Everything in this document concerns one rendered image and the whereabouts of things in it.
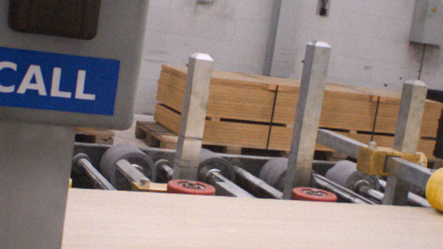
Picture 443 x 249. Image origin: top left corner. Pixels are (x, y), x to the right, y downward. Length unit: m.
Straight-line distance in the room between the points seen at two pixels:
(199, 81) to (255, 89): 5.31
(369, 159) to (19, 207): 1.39
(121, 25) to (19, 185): 0.07
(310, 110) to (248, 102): 5.21
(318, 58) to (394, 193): 0.33
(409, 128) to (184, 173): 0.47
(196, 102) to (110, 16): 1.21
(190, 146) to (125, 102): 1.21
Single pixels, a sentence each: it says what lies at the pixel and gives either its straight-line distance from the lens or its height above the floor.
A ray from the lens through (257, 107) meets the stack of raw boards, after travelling 6.84.
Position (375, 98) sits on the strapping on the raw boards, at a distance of 7.32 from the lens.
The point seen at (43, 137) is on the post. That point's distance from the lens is 0.32.
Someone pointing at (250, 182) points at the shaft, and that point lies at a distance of 2.01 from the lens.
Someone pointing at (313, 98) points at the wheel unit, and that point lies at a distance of 1.60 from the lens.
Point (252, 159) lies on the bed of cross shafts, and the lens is 2.16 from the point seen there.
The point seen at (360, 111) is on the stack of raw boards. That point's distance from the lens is 7.30.
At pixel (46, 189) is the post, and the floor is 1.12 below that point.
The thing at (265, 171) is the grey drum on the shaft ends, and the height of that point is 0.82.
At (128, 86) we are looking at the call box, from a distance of 0.31.
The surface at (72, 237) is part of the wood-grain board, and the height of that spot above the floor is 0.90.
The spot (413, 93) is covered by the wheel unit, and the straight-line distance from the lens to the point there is 1.71.
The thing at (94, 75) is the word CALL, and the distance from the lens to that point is 0.30.
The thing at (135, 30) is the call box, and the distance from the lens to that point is 0.30.
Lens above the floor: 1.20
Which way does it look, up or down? 8 degrees down
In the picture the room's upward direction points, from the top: 8 degrees clockwise
